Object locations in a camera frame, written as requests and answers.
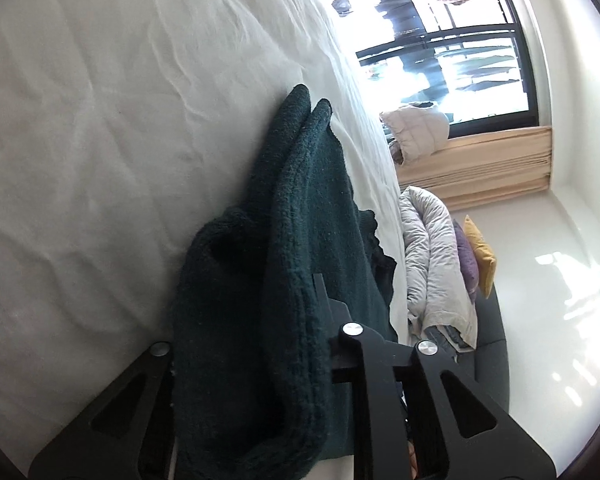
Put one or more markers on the black framed window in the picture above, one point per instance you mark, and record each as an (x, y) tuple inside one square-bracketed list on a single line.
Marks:
[(430, 60)]

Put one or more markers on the beige puffer jacket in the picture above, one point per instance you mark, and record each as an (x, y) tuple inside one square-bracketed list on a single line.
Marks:
[(417, 127)]

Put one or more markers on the yellow pillow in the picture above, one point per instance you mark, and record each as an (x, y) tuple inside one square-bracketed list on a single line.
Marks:
[(482, 255)]

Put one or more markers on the dark green knit sweater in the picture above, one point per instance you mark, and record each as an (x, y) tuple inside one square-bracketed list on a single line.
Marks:
[(260, 310)]

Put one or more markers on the folded beige grey duvet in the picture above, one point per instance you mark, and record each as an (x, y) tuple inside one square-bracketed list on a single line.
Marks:
[(430, 260)]

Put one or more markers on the bed with white sheet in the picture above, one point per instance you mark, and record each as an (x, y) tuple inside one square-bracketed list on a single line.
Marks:
[(105, 135)]

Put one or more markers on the beige curtain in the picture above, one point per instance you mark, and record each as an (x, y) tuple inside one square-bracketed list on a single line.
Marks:
[(490, 165)]

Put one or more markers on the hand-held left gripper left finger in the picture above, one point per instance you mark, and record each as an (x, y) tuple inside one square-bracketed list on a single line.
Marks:
[(80, 450)]

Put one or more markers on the dark grey upholstered headboard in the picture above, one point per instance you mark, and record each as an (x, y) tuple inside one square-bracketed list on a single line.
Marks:
[(492, 360)]

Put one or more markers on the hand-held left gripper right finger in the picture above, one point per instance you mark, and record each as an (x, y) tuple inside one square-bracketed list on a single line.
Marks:
[(336, 340)]

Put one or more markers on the purple pillow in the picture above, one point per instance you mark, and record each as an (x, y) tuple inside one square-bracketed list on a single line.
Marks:
[(466, 255)]

